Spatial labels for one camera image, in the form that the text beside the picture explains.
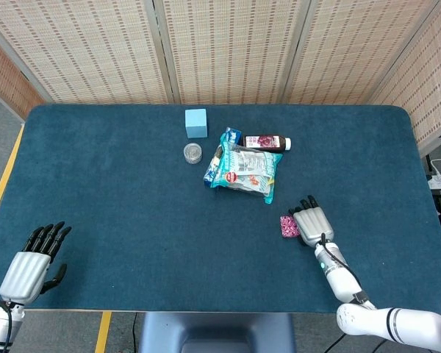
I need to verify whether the teal snack bag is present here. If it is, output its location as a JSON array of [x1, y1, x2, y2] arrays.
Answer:
[[209, 126, 284, 205]]

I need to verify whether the teal felt table cover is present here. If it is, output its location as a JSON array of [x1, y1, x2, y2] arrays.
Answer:
[[0, 104, 441, 314]]

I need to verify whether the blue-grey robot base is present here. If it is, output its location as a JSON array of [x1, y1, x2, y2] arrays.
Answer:
[[137, 312, 297, 353]]

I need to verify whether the clear round plastic jar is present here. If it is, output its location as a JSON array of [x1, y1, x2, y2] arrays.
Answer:
[[183, 143, 203, 165]]

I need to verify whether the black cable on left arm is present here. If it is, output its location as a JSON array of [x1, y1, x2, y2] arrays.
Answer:
[[0, 299, 15, 353]]

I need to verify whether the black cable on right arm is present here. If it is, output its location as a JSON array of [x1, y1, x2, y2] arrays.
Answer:
[[318, 235, 370, 306]]

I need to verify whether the woven bamboo screen panel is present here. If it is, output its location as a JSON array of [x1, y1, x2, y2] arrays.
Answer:
[[152, 0, 312, 106], [0, 0, 172, 106], [282, 0, 440, 106], [0, 29, 47, 121], [367, 0, 441, 157]]

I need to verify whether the dark bottle white cap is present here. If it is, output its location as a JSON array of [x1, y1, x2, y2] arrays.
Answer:
[[241, 134, 293, 154]]

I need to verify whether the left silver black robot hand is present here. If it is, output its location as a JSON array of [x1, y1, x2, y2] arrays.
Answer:
[[0, 221, 73, 305]]

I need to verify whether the light blue cube box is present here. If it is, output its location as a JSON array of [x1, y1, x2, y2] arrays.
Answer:
[[184, 108, 209, 139]]

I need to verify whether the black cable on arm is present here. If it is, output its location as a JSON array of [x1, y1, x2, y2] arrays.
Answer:
[[0, 299, 15, 353], [318, 235, 370, 306]]

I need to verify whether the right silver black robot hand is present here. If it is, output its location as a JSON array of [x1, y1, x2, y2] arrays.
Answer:
[[288, 195, 335, 246]]

